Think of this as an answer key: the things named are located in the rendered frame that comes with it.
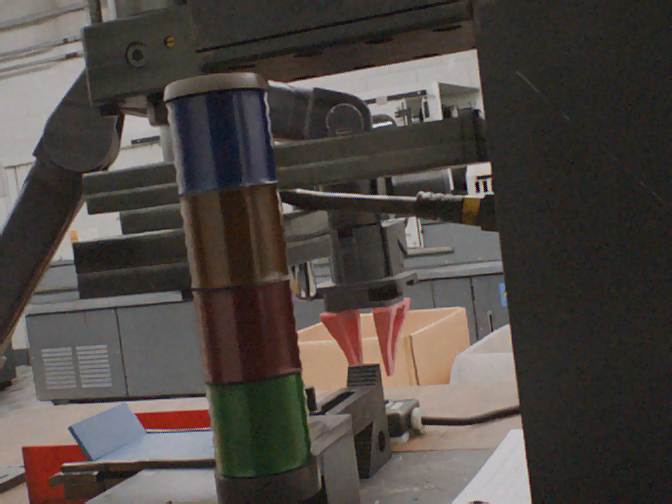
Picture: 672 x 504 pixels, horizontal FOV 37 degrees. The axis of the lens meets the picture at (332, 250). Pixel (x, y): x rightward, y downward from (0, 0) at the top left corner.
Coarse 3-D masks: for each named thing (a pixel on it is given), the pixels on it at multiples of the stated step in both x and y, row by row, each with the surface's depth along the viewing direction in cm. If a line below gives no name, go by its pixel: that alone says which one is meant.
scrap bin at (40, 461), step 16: (144, 416) 99; (160, 416) 99; (176, 416) 98; (192, 416) 97; (208, 416) 97; (32, 448) 90; (48, 448) 90; (64, 448) 89; (32, 464) 91; (48, 464) 90; (32, 480) 91; (48, 480) 90; (32, 496) 91; (48, 496) 90; (64, 496) 90
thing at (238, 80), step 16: (192, 80) 36; (208, 80) 36; (224, 80) 36; (240, 80) 36; (256, 80) 36; (176, 96) 36; (192, 96) 36; (304, 464) 37; (224, 480) 37; (240, 480) 36; (256, 480) 36; (272, 480) 36; (288, 480) 36; (304, 480) 37; (320, 480) 38; (224, 496) 37; (240, 496) 36; (256, 496) 36; (272, 496) 36; (288, 496) 36; (304, 496) 37
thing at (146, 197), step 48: (288, 144) 59; (336, 144) 58; (384, 144) 57; (432, 144) 56; (480, 144) 56; (96, 192) 64; (144, 192) 63; (96, 240) 61; (144, 240) 59; (288, 240) 67; (96, 288) 61; (144, 288) 60; (192, 288) 59
